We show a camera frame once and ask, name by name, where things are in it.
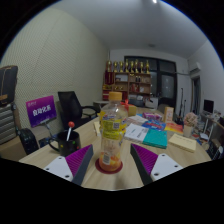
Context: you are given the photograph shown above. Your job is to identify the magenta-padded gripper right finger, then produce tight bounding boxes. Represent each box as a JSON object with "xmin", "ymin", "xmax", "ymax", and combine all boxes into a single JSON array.
[{"xmin": 129, "ymin": 143, "xmax": 184, "ymax": 186}]

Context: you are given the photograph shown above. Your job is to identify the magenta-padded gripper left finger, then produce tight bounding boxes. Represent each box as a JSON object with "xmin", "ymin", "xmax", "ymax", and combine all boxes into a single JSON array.
[{"xmin": 43, "ymin": 143, "xmax": 95, "ymax": 186}]

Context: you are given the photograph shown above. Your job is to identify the yellow-labelled orange drink bottle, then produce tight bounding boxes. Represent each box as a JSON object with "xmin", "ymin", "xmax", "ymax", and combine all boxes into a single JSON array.
[{"xmin": 98, "ymin": 91, "xmax": 129, "ymax": 173}]

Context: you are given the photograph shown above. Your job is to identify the black mug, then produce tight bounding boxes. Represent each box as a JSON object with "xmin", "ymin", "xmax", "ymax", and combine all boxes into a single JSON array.
[{"xmin": 48, "ymin": 130, "xmax": 82, "ymax": 158}]

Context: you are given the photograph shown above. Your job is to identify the pale yellow book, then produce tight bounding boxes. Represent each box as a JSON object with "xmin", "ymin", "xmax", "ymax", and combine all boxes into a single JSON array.
[{"xmin": 167, "ymin": 133, "xmax": 198, "ymax": 154}]

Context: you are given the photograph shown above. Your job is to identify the teal book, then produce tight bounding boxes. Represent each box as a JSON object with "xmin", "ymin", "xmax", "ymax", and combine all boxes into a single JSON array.
[{"xmin": 142, "ymin": 128, "xmax": 169, "ymax": 150}]

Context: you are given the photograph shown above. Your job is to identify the orange red book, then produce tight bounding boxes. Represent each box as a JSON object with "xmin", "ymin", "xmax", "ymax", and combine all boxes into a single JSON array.
[{"xmin": 164, "ymin": 122, "xmax": 185, "ymax": 135}]

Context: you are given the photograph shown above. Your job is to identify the black floor bag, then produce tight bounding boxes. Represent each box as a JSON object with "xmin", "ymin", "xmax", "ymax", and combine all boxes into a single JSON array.
[{"xmin": 18, "ymin": 127, "xmax": 40, "ymax": 156}]

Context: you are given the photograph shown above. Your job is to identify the flat round red coaster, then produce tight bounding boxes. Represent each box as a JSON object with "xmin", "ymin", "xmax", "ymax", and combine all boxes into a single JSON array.
[{"xmin": 94, "ymin": 157, "xmax": 124, "ymax": 175}]

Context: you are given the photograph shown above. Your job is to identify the blue book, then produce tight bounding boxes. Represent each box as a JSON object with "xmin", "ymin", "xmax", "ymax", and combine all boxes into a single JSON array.
[{"xmin": 141, "ymin": 119, "xmax": 167, "ymax": 132}]

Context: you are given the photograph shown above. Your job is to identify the red-tipped white stirrer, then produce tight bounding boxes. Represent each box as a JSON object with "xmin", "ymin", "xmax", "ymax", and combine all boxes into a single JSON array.
[{"xmin": 65, "ymin": 121, "xmax": 76, "ymax": 142}]

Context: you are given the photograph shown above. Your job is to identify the white booklet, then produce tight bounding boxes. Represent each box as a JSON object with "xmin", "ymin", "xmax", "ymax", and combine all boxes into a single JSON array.
[{"xmin": 123, "ymin": 123, "xmax": 150, "ymax": 143}]

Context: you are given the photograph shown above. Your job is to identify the orange standing box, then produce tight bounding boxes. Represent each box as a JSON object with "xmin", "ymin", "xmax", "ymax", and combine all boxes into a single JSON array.
[{"xmin": 162, "ymin": 106, "xmax": 175, "ymax": 124}]

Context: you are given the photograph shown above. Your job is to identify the pink flowers in white pot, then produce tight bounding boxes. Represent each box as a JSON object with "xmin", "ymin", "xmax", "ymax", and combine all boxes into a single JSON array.
[{"xmin": 183, "ymin": 112, "xmax": 199, "ymax": 138}]

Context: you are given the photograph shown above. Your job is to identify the pink flat box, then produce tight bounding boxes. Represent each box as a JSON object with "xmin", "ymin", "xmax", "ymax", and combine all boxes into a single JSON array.
[{"xmin": 142, "ymin": 111, "xmax": 163, "ymax": 121}]

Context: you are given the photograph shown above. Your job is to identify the small pale yellow notepad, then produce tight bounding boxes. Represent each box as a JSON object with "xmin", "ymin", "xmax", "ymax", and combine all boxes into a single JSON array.
[{"xmin": 93, "ymin": 120, "xmax": 102, "ymax": 137}]

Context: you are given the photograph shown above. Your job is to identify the purple sign board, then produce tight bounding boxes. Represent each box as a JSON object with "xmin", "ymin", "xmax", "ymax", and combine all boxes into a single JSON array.
[{"xmin": 25, "ymin": 95, "xmax": 58, "ymax": 129}]

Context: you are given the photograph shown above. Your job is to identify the black office chair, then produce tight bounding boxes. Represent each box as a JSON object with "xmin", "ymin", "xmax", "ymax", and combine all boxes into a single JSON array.
[{"xmin": 57, "ymin": 90, "xmax": 99, "ymax": 131}]

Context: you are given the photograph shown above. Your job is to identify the long white-legged side desk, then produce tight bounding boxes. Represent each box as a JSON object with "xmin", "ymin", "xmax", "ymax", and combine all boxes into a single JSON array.
[{"xmin": 199, "ymin": 113, "xmax": 224, "ymax": 158}]

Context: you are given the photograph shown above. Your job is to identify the black tripod stand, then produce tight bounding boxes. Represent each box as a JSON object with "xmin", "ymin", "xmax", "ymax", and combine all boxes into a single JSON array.
[{"xmin": 179, "ymin": 87, "xmax": 187, "ymax": 121}]

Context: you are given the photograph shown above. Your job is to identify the yellow gift box red ribbon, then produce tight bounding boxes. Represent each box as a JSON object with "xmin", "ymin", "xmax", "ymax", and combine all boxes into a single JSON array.
[{"xmin": 124, "ymin": 99, "xmax": 138, "ymax": 117}]

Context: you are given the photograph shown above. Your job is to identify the black computer monitor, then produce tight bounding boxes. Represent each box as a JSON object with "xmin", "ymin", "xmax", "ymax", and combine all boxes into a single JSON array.
[{"xmin": 203, "ymin": 98, "xmax": 215, "ymax": 115}]

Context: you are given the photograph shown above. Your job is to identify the dark glass door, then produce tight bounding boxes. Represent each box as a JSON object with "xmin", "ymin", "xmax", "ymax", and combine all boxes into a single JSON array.
[{"xmin": 123, "ymin": 55, "xmax": 178, "ymax": 109}]

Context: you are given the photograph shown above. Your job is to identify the wooden shelf unit with trophies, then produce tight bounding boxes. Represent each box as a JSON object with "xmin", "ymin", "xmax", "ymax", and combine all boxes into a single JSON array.
[{"xmin": 101, "ymin": 59, "xmax": 152, "ymax": 101}]

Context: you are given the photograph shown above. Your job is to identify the white wall air conditioner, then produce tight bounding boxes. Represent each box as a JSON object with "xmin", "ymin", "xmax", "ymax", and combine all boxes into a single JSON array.
[{"xmin": 189, "ymin": 61, "xmax": 202, "ymax": 75}]

